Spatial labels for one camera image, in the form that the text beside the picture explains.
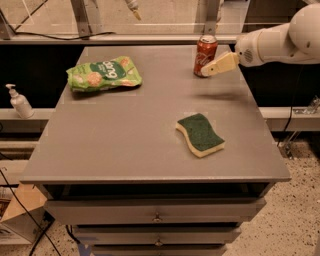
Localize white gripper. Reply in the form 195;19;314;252
201;29;264;77

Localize red coke can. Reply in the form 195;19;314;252
193;34;218;77

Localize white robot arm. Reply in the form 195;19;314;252
201;3;320;77

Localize green and yellow sponge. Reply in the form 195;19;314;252
176;113;225;158

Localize green chip bag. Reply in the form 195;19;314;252
67;56;142;92

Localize grey drawer cabinet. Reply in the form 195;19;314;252
23;46;290;256

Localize white pump bottle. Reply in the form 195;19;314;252
6;84;34;119

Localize cardboard box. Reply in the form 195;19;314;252
0;184;47;245

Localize metal frame post right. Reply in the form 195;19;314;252
194;0;221;35

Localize metal frame post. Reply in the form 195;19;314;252
194;0;221;35
70;0;103;38

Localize metal frame post left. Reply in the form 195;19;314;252
70;0;103;38

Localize black cable on ledge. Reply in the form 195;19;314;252
13;30;116;42

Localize black cable on floor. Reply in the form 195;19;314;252
0;166;63;256

